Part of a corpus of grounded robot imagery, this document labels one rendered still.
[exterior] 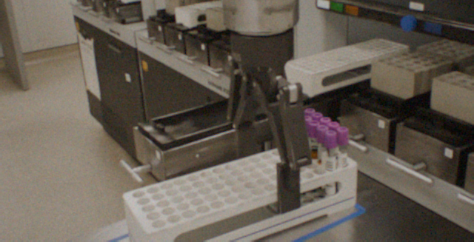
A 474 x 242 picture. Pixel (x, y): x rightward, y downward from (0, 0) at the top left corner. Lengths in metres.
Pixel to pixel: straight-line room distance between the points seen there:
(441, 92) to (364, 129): 0.17
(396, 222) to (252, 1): 0.34
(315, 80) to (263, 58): 0.52
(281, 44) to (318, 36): 0.68
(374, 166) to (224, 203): 0.53
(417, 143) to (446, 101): 0.10
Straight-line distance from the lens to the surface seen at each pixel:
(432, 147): 1.01
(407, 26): 1.05
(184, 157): 0.98
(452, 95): 1.05
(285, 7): 0.60
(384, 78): 1.15
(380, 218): 0.74
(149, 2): 2.16
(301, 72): 1.14
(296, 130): 0.62
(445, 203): 1.03
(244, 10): 0.60
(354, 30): 1.35
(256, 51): 0.61
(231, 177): 0.71
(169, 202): 0.67
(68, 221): 2.34
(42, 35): 4.56
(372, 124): 1.09
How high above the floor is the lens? 1.24
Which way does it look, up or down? 22 degrees down
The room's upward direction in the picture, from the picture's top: 3 degrees counter-clockwise
